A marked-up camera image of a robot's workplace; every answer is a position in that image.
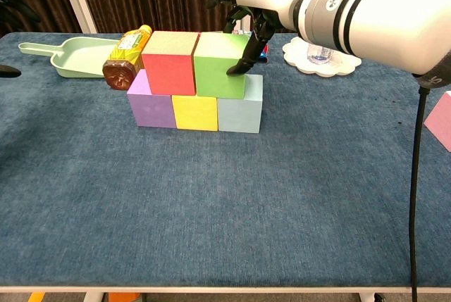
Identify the white table frame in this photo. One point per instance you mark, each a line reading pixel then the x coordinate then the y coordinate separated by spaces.
pixel 225 290

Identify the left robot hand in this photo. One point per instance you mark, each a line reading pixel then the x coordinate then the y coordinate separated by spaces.
pixel 17 3

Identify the purple cube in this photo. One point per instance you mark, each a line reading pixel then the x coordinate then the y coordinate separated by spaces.
pixel 151 110

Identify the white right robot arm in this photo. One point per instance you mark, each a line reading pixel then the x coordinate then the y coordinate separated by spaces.
pixel 387 17

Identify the tea bottle with yellow label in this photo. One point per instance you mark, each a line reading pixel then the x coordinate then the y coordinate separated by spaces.
pixel 127 50

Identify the mint green plastic dustpan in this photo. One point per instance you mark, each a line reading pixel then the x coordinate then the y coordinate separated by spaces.
pixel 77 59

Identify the yellow floor tape strip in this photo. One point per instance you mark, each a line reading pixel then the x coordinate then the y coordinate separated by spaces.
pixel 36 297

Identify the orange plastic object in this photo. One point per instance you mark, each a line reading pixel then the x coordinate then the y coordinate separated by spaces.
pixel 123 297

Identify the red block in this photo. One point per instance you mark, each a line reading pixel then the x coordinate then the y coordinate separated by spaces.
pixel 171 73

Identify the yellow cube block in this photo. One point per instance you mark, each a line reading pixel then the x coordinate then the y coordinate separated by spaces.
pixel 195 113

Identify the white flower-shaped plate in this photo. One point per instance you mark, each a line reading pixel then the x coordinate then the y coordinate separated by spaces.
pixel 296 55

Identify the blue fabric table cloth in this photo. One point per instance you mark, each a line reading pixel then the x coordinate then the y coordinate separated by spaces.
pixel 211 228

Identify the clear plastic water bottle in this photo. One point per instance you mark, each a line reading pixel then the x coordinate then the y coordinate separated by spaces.
pixel 319 53

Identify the black caster wheel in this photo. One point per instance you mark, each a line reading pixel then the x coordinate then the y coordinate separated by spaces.
pixel 378 298

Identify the blue and red snack bag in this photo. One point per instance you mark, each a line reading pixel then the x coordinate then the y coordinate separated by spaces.
pixel 264 52

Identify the pink block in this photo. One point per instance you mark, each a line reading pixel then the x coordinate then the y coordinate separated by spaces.
pixel 442 122

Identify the white cube block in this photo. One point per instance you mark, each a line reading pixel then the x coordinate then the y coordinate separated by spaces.
pixel 239 115

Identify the green cube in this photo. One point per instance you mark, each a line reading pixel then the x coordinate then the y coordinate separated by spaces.
pixel 215 76

